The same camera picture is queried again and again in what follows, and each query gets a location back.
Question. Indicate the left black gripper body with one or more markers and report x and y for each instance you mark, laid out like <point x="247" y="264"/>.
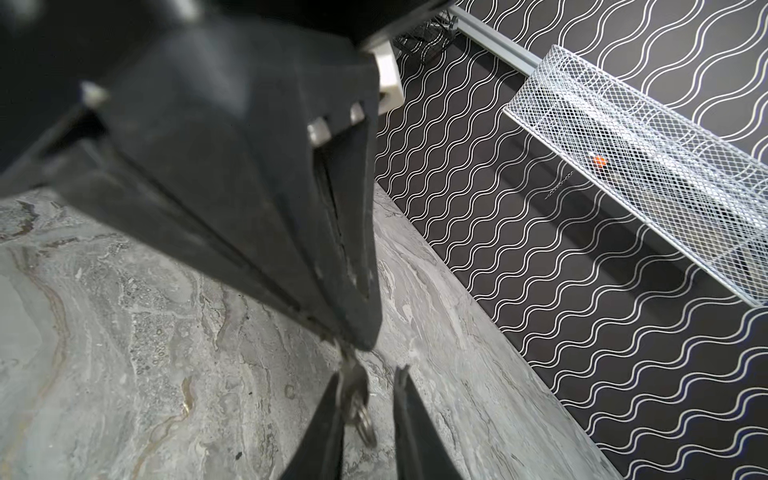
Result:
<point x="220" y="102"/>

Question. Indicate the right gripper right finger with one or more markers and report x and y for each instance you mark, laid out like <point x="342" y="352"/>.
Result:
<point x="420" y="453"/>

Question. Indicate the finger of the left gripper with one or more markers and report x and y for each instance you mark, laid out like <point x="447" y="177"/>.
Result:
<point x="343" y="171"/>
<point x="95" y="178"/>

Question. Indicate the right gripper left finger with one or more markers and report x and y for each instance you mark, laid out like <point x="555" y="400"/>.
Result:
<point x="320" y="452"/>

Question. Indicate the red item in white basket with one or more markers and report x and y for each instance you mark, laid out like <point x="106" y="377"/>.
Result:
<point x="598" y="162"/>

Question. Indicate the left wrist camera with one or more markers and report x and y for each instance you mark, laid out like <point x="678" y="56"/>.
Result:
<point x="391" y="94"/>

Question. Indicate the black wire wall basket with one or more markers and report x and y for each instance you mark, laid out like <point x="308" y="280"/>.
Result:
<point x="428" y="40"/>

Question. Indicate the white mesh wall basket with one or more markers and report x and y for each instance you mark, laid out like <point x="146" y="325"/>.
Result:
<point x="700" y="194"/>

